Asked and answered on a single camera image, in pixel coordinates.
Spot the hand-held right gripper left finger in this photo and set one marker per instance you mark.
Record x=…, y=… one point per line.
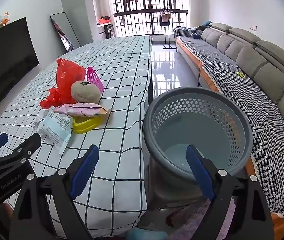
x=84, y=171

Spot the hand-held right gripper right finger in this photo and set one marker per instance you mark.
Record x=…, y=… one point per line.
x=199, y=172

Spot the white blue paper packet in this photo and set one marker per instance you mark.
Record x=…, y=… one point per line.
x=54, y=127

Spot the grey perforated plastic basket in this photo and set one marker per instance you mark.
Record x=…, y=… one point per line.
x=182, y=135

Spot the yellow plastic piece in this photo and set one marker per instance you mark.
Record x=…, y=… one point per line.
x=81, y=127

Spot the pink wet wipes packet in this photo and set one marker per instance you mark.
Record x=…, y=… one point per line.
x=81, y=110

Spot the red plastic bag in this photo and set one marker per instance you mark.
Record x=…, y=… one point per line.
x=66, y=80

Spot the beige plush ball pouch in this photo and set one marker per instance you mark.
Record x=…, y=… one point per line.
x=85, y=92

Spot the pink mesh plastic cone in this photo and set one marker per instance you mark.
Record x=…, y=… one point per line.
x=93, y=77

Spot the grey plastic stool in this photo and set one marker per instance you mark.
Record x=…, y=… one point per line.
x=167, y=192

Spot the purple fluffy rug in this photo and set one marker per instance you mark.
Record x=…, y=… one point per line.
x=187, y=220

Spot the black television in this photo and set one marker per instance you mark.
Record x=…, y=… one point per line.
x=4, y=62

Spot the light blue cloth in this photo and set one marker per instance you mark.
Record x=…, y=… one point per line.
x=144, y=235

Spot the white black checked tablecloth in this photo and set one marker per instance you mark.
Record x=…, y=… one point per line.
x=119, y=80

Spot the small yellow toy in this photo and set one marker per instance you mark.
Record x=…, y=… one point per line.
x=240, y=74

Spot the houndstooth sofa cover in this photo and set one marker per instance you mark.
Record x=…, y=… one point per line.
x=232, y=67

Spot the grey fabric sofa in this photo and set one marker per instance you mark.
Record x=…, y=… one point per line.
x=272, y=77

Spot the leaning floor mirror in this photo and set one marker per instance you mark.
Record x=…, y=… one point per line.
x=64, y=27

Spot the orange white plush toy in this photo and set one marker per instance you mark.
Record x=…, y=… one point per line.
x=5, y=18

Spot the black clothes stand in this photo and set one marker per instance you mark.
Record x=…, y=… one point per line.
x=168, y=45

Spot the white counter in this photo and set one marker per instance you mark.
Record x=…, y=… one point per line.
x=101, y=28

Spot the blue roll pillow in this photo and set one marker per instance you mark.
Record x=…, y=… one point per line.
x=195, y=35

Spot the orange bag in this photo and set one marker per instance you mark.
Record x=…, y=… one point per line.
x=103, y=20

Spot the teal cloth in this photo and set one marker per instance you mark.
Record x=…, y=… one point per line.
x=206, y=23

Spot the black window grille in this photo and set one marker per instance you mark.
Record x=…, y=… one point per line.
x=132, y=22

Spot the pink hanging garment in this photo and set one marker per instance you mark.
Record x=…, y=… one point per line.
x=165, y=18

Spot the white wall socket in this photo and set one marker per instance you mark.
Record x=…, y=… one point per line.
x=253, y=27

